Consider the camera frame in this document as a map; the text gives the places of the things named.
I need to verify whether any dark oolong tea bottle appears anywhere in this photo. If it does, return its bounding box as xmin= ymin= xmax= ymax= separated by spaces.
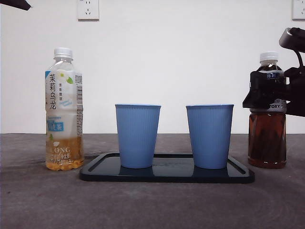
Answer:
xmin=247 ymin=51 xmax=287 ymax=169

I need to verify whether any dark rectangular tray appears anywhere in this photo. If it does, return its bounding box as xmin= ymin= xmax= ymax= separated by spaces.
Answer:
xmin=79 ymin=153 xmax=255 ymax=184

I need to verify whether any blue ribbed cup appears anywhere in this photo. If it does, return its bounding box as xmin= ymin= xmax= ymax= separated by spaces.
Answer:
xmin=185 ymin=104 xmax=234 ymax=170
xmin=114 ymin=104 xmax=162 ymax=169

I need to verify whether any white wall socket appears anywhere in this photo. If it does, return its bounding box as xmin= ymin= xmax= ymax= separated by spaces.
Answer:
xmin=77 ymin=0 xmax=100 ymax=21
xmin=292 ymin=0 xmax=305 ymax=21

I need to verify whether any black camera cable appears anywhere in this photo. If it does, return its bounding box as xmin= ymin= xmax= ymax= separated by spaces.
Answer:
xmin=294 ymin=49 xmax=305 ymax=69

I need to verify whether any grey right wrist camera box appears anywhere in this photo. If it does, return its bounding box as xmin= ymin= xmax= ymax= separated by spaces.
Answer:
xmin=278 ymin=27 xmax=305 ymax=52

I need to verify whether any jasmine oolong tea bottle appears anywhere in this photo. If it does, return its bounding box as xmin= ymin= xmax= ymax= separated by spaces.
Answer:
xmin=44 ymin=47 xmax=85 ymax=171

